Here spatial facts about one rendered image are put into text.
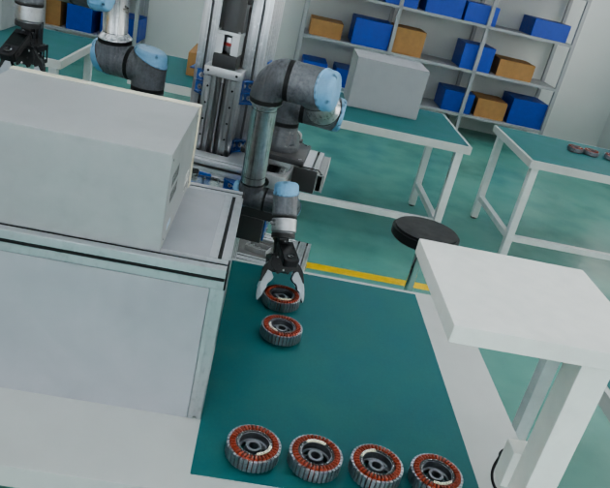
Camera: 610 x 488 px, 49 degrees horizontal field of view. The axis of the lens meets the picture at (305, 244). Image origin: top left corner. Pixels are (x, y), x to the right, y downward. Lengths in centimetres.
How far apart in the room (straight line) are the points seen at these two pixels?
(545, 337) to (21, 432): 99
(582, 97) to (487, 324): 810
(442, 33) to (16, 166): 749
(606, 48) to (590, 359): 806
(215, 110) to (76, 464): 151
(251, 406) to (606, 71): 808
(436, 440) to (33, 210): 101
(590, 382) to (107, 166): 95
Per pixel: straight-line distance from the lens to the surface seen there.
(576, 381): 129
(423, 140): 439
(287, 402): 160
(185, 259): 132
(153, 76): 244
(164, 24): 850
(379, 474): 144
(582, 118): 928
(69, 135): 129
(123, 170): 129
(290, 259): 189
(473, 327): 115
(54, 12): 824
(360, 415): 163
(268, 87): 193
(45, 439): 145
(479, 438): 171
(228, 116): 248
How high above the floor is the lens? 172
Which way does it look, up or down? 24 degrees down
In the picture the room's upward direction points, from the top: 13 degrees clockwise
